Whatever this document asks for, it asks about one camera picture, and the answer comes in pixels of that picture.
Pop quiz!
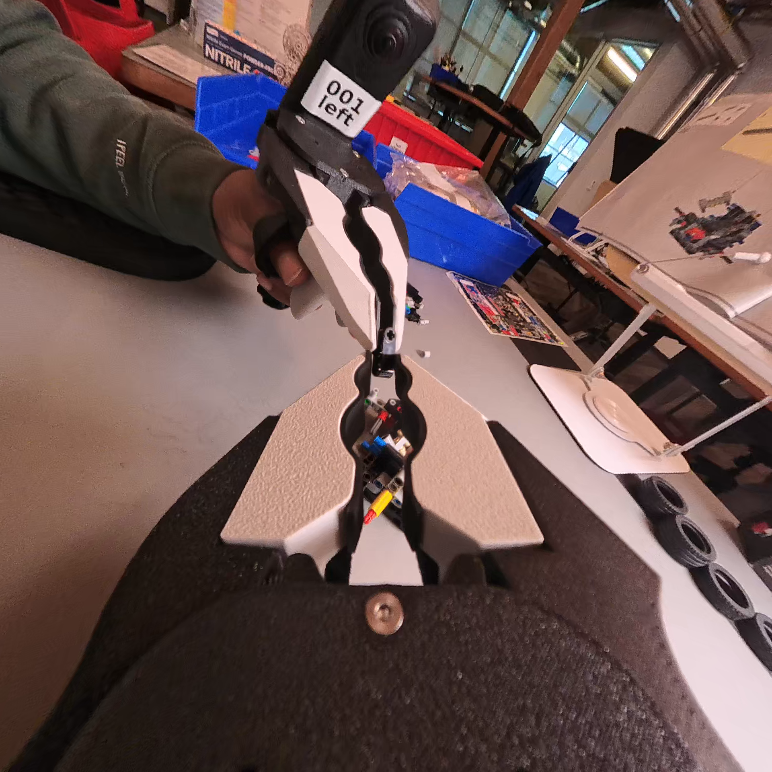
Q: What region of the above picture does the wooden standing desk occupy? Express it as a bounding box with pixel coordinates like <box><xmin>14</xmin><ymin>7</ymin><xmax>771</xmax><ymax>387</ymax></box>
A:
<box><xmin>422</xmin><ymin>72</ymin><xmax>544</xmax><ymax>148</ymax></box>

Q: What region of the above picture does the multicoloured lego engine model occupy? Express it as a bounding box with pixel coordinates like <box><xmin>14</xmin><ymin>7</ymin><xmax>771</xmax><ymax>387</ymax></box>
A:
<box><xmin>353</xmin><ymin>389</ymin><xmax>417</xmax><ymax>526</ymax></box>

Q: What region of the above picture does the small blue storage bin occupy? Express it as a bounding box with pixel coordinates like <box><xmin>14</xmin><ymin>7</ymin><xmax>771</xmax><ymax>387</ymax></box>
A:
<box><xmin>196</xmin><ymin>74</ymin><xmax>378</xmax><ymax>176</ymax></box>

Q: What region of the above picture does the crumpled plastic bag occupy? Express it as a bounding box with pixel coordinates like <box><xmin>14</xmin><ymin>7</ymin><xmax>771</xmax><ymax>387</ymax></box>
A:
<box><xmin>383</xmin><ymin>151</ymin><xmax>512</xmax><ymax>229</ymax></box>

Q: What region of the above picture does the cardboard box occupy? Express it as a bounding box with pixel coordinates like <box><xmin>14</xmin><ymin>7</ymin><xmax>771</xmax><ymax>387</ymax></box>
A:
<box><xmin>190</xmin><ymin>0</ymin><xmax>314</xmax><ymax>70</ymax></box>

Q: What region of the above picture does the person's left forearm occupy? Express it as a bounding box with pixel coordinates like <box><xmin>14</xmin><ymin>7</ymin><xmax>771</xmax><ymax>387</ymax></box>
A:
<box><xmin>0</xmin><ymin>0</ymin><xmax>251</xmax><ymax>272</ymax></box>

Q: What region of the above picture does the large blue storage bin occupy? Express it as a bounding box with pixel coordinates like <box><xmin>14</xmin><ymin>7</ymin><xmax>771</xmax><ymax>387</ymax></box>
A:
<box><xmin>374</xmin><ymin>145</ymin><xmax>542</xmax><ymax>287</ymax></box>

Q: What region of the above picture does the red plastic container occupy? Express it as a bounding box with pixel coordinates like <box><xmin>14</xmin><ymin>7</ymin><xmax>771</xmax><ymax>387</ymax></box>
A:
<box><xmin>39</xmin><ymin>0</ymin><xmax>154</xmax><ymax>79</ymax></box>

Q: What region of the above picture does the black lego beam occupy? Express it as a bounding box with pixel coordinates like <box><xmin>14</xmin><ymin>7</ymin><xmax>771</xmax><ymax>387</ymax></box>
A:
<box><xmin>370</xmin><ymin>326</ymin><xmax>404</xmax><ymax>380</ymax></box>

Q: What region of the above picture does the red storage bin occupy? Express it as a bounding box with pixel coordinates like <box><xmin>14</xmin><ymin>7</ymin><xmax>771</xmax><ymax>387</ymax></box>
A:
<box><xmin>362</xmin><ymin>99</ymin><xmax>483</xmax><ymax>172</ymax></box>

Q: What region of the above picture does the black padded armrest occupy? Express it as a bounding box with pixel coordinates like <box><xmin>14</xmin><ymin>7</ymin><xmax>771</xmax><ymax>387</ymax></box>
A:
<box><xmin>0</xmin><ymin>172</ymin><xmax>217</xmax><ymax>281</ymax></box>

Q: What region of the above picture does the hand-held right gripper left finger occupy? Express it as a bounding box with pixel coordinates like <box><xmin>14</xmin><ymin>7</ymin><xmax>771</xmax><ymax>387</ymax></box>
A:
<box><xmin>220</xmin><ymin>355</ymin><xmax>373</xmax><ymax>583</ymax></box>

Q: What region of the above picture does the printed instruction booklet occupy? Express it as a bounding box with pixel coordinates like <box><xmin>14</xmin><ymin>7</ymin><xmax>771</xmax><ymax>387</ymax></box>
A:
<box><xmin>448</xmin><ymin>271</ymin><xmax>567</xmax><ymax>347</ymax></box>

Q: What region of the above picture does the person's left hand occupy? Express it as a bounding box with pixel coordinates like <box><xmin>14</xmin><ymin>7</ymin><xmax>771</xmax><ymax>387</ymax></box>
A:
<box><xmin>211</xmin><ymin>169</ymin><xmax>312</xmax><ymax>289</ymax></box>

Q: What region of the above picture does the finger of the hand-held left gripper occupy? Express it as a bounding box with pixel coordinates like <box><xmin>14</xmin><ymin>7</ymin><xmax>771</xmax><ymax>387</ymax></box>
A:
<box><xmin>347</xmin><ymin>202</ymin><xmax>411</xmax><ymax>355</ymax></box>
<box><xmin>292</xmin><ymin>169</ymin><xmax>381</xmax><ymax>352</ymax></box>

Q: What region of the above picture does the blue glove box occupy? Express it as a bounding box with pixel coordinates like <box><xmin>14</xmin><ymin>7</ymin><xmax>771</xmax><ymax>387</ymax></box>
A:
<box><xmin>202</xmin><ymin>21</ymin><xmax>279</xmax><ymax>79</ymax></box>

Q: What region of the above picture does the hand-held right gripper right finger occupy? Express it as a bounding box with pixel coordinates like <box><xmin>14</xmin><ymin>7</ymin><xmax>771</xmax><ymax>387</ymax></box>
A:
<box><xmin>397</xmin><ymin>355</ymin><xmax>546</xmax><ymax>584</ymax></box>

